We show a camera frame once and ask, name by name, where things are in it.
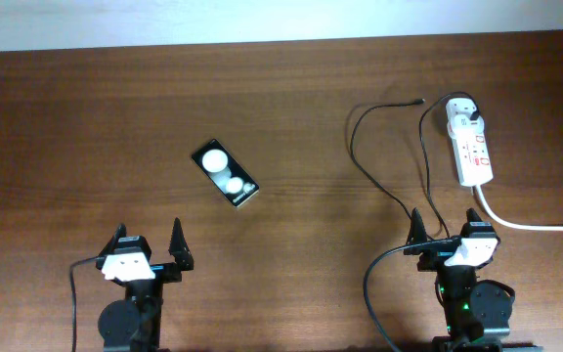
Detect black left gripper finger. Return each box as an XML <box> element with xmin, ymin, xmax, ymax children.
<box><xmin>98</xmin><ymin>223</ymin><xmax>127</xmax><ymax>258</ymax></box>
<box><xmin>168</xmin><ymin>218</ymin><xmax>195</xmax><ymax>271</ymax></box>

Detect white power strip red switches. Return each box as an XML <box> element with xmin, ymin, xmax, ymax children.
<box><xmin>446</xmin><ymin>98</ymin><xmax>494</xmax><ymax>187</ymax></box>

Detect black smartphone with lit screen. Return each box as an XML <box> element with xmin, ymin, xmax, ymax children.
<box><xmin>191</xmin><ymin>139</ymin><xmax>260</xmax><ymax>208</ymax></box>

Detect black USB charging cable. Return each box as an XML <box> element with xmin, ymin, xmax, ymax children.
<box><xmin>349</xmin><ymin>91</ymin><xmax>483</xmax><ymax>240</ymax></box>

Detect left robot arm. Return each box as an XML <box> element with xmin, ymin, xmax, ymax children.
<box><xmin>96</xmin><ymin>219</ymin><xmax>195</xmax><ymax>352</ymax></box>

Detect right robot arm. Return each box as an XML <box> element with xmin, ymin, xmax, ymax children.
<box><xmin>404</xmin><ymin>208</ymin><xmax>515</xmax><ymax>351</ymax></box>

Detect white USB charger plug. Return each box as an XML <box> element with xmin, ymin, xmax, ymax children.
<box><xmin>447</xmin><ymin>111</ymin><xmax>485</xmax><ymax>139</ymax></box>

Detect white power strip cord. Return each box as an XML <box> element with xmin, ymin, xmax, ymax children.
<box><xmin>471</xmin><ymin>184</ymin><xmax>563</xmax><ymax>234</ymax></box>

